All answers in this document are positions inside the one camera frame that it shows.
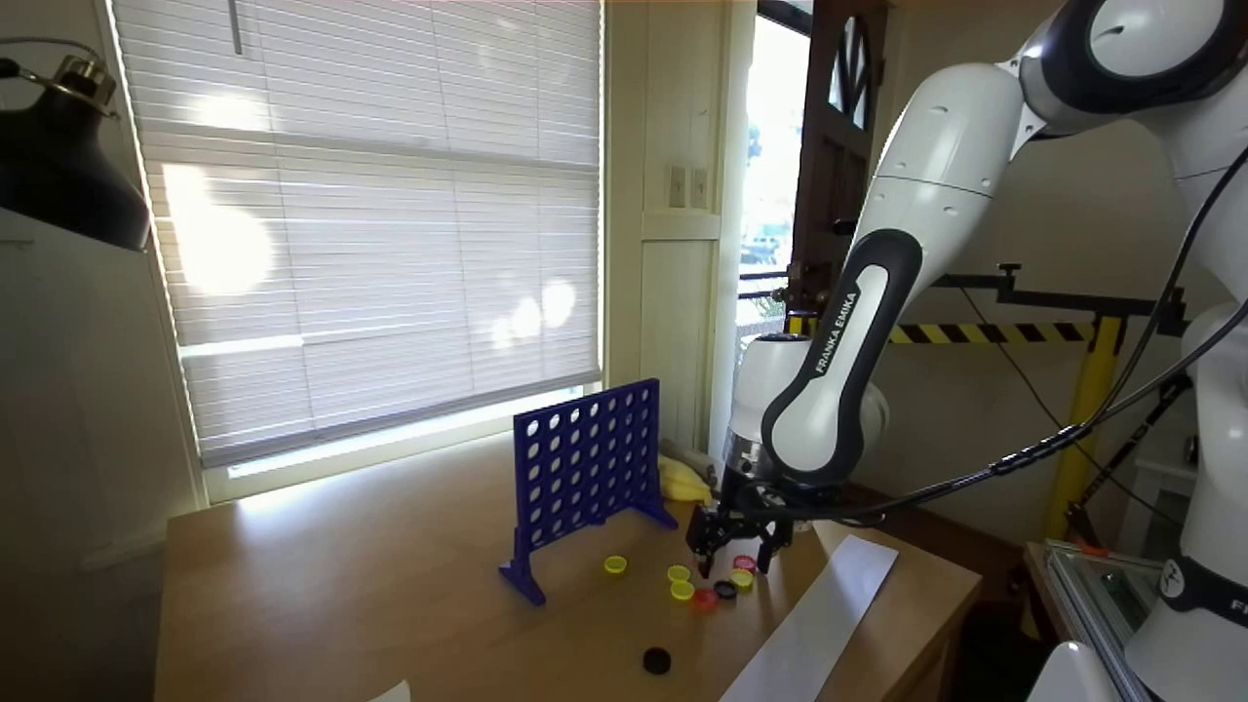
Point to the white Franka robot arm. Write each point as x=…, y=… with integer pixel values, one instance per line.
x=939, y=169

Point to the white plastic object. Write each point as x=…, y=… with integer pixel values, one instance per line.
x=1075, y=677

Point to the red plastic chip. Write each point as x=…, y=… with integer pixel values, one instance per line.
x=742, y=563
x=703, y=603

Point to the black plastic chip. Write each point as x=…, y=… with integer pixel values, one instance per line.
x=658, y=659
x=728, y=590

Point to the white paper sheet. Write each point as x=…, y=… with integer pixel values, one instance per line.
x=395, y=692

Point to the blue connect four grid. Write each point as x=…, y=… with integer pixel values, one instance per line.
x=585, y=471

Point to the beige wall switch plate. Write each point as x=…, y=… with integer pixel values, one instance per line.
x=687, y=187

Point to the black floor lamp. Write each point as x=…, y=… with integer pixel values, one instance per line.
x=64, y=169

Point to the black clamp rod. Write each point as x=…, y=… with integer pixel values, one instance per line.
x=1039, y=290

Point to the yellow plastic chip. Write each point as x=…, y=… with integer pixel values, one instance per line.
x=742, y=581
x=681, y=590
x=615, y=563
x=675, y=569

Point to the yellow black striped barrier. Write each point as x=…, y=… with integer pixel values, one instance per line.
x=1086, y=413

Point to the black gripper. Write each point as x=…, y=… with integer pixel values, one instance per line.
x=754, y=497

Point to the white paper strip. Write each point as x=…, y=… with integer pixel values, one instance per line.
x=820, y=624

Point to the flat panel with green print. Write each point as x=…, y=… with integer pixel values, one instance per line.
x=1104, y=590

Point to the dark brown wooden door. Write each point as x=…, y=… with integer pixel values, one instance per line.
x=840, y=131

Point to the white window blind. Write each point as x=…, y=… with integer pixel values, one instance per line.
x=375, y=207

